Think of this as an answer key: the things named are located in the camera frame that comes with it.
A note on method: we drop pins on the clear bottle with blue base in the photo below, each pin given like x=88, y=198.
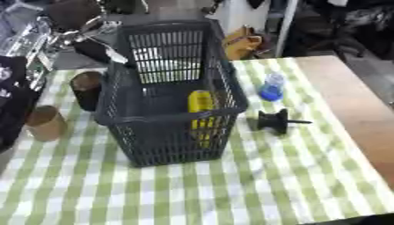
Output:
x=271, y=92

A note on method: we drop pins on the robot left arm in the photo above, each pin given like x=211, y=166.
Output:
x=14, y=102

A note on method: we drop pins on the black spool with rod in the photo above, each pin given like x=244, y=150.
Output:
x=272, y=120

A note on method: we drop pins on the yellow bottle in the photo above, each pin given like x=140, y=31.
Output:
x=200, y=101

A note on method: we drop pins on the black chair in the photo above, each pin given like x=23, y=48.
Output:
x=349, y=26

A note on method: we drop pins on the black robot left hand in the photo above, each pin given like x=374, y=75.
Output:
x=95, y=49

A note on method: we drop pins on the tan paper cup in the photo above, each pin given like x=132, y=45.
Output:
x=47, y=127

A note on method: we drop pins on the tan bag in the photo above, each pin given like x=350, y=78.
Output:
x=240, y=44

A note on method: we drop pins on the dark grey plastic basket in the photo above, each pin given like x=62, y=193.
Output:
x=154, y=137

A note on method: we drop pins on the dark brown cylindrical can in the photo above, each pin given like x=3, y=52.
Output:
x=87, y=93

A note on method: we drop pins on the white pole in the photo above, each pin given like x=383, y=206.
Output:
x=285, y=26

